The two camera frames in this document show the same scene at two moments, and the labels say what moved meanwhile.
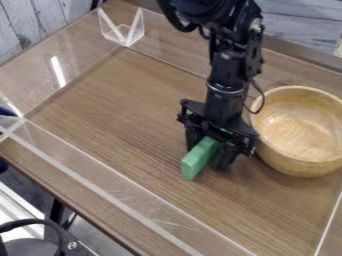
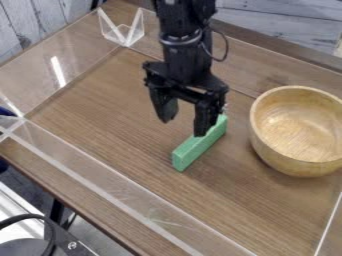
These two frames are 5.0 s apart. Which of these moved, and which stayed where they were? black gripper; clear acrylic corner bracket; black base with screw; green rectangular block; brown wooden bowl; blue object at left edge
Moved: black gripper; green rectangular block
Stayed: brown wooden bowl; black base with screw; clear acrylic corner bracket; blue object at left edge
